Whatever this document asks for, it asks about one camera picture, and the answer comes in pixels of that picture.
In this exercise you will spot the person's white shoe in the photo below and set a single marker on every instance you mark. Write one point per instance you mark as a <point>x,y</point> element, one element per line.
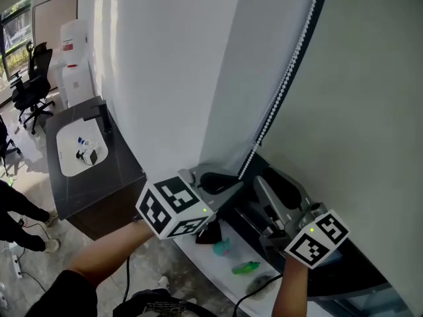
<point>163,282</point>
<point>190,300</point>

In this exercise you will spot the white roller blind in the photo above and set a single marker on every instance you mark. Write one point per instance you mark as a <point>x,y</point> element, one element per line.
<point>363,111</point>

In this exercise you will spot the small white box device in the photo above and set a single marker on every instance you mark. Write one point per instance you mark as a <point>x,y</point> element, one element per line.
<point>89,156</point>

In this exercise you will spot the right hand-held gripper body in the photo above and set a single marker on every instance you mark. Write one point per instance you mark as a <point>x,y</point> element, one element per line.
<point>314,239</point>

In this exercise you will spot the black office chair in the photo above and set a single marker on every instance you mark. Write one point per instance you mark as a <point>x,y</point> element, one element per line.
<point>34,88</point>

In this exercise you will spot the white window sill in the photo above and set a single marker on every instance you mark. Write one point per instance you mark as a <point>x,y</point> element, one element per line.
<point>211,269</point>

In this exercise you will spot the white sink basin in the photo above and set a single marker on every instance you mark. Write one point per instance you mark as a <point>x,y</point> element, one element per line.
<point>71,157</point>

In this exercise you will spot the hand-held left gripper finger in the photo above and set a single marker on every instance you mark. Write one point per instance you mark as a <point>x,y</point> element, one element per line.
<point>226,197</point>
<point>216,182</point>

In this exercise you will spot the black chair base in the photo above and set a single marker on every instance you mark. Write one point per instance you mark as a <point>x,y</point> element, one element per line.
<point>8,147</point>

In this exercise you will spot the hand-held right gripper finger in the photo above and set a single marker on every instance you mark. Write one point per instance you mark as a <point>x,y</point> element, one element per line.
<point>285,190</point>
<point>269,200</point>

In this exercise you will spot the white water dispenser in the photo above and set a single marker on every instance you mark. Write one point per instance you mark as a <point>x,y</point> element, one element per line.
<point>74,61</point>

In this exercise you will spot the person's black shirt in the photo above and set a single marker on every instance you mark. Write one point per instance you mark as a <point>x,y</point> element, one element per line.
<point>66,297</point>

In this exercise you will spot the black faucet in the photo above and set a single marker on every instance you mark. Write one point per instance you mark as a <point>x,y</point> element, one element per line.
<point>105,117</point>

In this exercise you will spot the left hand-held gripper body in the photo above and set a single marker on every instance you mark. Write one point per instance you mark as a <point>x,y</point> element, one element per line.
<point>172,206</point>

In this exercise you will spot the green plastic bottle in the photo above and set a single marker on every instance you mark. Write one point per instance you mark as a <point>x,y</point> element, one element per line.
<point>245,268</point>

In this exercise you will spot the beige framed panel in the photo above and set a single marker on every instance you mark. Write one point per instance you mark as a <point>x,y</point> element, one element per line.
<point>53,21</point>

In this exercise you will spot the teal plastic item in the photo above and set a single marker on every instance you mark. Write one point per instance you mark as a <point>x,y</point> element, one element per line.
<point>221,248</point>

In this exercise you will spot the person's left forearm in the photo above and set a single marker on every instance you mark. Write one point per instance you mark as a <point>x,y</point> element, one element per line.
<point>109,253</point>

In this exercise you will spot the black counter cabinet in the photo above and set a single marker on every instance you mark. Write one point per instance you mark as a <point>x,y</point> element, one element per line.
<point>122,167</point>

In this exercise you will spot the white power strip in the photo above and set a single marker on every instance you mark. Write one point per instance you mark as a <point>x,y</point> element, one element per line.
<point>17,266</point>

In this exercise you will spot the person's right forearm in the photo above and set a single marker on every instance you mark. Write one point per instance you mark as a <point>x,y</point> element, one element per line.
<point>292,289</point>

